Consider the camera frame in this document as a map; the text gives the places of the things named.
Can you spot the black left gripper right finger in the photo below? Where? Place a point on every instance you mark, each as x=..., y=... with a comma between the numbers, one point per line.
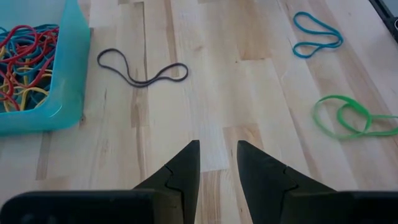
x=273, y=193

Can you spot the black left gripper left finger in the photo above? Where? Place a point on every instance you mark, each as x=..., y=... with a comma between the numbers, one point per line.
x=186, y=180

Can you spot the dark purple rubber band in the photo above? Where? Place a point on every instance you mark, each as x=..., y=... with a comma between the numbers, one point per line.
x=140, y=84

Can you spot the green rubber band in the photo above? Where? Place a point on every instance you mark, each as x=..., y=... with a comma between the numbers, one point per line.
x=348, y=99

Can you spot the teal rubber band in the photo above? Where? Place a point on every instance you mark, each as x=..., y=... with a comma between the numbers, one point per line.
x=43, y=27
x=341, y=40

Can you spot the yellow rubber band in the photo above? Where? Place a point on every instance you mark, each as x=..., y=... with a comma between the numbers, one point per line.
x=31, y=90

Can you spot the red rubber band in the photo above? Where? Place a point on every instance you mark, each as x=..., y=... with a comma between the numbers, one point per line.
x=9, y=90
x=18, y=28

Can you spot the teal translucent plastic bin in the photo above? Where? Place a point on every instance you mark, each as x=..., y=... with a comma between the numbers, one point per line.
x=70, y=77

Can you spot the black aluminium table frame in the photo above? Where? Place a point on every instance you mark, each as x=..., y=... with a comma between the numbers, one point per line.
x=388, y=18

